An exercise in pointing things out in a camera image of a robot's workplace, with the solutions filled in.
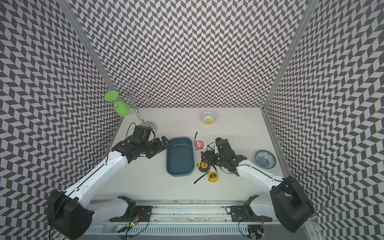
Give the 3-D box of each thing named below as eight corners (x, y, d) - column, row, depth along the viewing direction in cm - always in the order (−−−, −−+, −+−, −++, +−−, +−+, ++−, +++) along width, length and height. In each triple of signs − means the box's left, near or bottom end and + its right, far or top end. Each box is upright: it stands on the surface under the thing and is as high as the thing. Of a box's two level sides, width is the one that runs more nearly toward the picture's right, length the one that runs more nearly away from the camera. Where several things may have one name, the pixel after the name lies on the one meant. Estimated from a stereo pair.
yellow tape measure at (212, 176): (207, 182, 85) (207, 180, 83) (207, 173, 88) (207, 171, 86) (218, 182, 85) (218, 180, 83) (217, 173, 88) (217, 171, 86)
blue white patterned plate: (257, 168, 89) (260, 165, 85) (253, 154, 96) (256, 150, 91) (274, 168, 89) (277, 165, 85) (269, 154, 96) (272, 150, 91)
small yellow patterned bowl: (207, 126, 110) (207, 122, 107) (199, 118, 115) (199, 114, 112) (217, 120, 114) (217, 116, 110) (209, 112, 119) (209, 109, 115)
